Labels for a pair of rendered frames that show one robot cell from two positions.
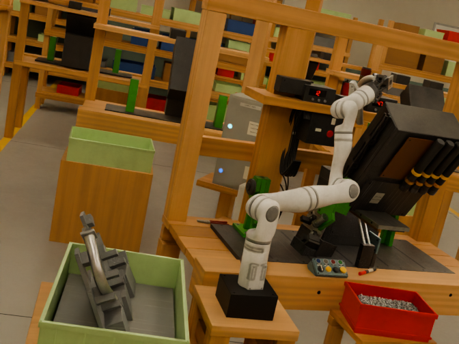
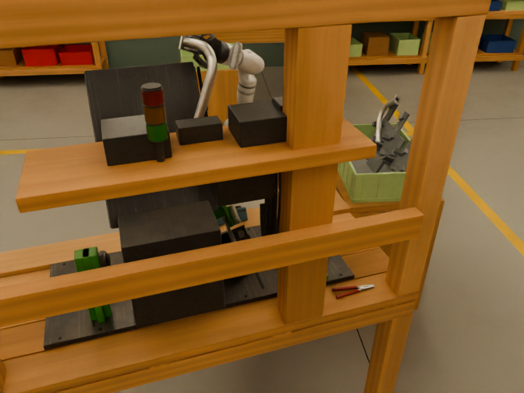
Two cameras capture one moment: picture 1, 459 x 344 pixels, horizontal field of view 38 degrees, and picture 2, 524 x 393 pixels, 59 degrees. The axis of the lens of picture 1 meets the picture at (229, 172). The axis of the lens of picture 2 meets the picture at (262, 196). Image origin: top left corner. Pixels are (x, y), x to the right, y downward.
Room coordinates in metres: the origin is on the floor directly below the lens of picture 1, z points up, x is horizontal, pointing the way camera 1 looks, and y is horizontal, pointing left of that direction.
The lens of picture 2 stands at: (4.36, -0.23, 2.09)
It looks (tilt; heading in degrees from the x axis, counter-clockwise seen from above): 32 degrees down; 184
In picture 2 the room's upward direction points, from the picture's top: straight up
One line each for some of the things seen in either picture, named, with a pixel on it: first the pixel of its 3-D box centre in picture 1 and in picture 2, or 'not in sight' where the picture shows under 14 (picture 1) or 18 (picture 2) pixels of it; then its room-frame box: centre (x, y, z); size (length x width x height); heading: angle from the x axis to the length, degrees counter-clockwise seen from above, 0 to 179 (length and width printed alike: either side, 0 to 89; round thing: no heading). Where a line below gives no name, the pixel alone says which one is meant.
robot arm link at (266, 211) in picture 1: (261, 220); not in sight; (2.26, -0.15, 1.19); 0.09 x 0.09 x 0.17; 41
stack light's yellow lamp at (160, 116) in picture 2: not in sight; (154, 113); (3.33, -0.55, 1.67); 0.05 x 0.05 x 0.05
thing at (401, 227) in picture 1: (370, 213); not in sight; (2.94, -0.66, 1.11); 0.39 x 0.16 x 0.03; 22
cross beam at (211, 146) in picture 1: (315, 160); (219, 262); (3.35, -0.41, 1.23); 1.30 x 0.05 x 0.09; 112
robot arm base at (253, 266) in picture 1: (254, 262); not in sight; (2.27, -0.15, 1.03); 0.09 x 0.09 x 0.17; 25
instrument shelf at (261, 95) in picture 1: (339, 108); (204, 154); (3.25, -0.46, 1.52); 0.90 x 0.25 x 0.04; 112
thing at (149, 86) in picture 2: (365, 72); (152, 94); (3.33, -0.55, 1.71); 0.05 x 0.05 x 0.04
